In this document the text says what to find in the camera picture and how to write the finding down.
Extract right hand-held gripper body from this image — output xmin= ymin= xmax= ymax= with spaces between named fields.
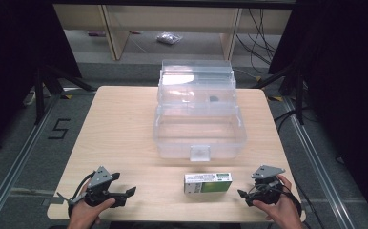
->
xmin=247 ymin=164 xmax=286 ymax=206

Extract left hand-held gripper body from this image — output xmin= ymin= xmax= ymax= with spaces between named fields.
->
xmin=68 ymin=165 xmax=117 ymax=208

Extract green and white carton box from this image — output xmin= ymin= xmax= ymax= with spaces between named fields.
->
xmin=183 ymin=172 xmax=234 ymax=196

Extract clear plastic storage box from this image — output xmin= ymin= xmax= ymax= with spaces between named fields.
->
xmin=152 ymin=59 xmax=248 ymax=163

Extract person's right hand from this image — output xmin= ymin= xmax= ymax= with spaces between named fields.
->
xmin=252 ymin=174 xmax=306 ymax=229

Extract person's left hand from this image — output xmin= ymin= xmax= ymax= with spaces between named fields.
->
xmin=66 ymin=189 xmax=117 ymax=229

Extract black metal stand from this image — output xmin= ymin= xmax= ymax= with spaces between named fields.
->
xmin=252 ymin=61 xmax=307 ymax=126
xmin=33 ymin=65 xmax=97 ymax=126

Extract dark curtain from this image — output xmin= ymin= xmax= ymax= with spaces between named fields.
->
xmin=267 ymin=0 xmax=368 ymax=229
xmin=0 ymin=0 xmax=83 ymax=160

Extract wooden shelf unit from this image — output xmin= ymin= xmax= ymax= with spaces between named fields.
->
xmin=52 ymin=3 xmax=293 ymax=62

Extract clear plastic bag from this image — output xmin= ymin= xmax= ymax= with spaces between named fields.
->
xmin=155 ymin=31 xmax=184 ymax=46

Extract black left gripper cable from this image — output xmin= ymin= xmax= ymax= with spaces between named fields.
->
xmin=67 ymin=171 xmax=96 ymax=219

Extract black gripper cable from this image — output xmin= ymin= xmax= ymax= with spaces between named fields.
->
xmin=67 ymin=171 xmax=96 ymax=219
xmin=280 ymin=182 xmax=303 ymax=219

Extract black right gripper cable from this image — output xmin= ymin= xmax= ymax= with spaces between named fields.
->
xmin=280 ymin=182 xmax=303 ymax=219

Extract aluminium floor rail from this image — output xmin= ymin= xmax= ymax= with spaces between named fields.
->
xmin=0 ymin=93 xmax=62 ymax=229
xmin=281 ymin=95 xmax=357 ymax=229

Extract black floor cables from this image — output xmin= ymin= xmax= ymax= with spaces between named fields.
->
xmin=235 ymin=8 xmax=278 ymax=67

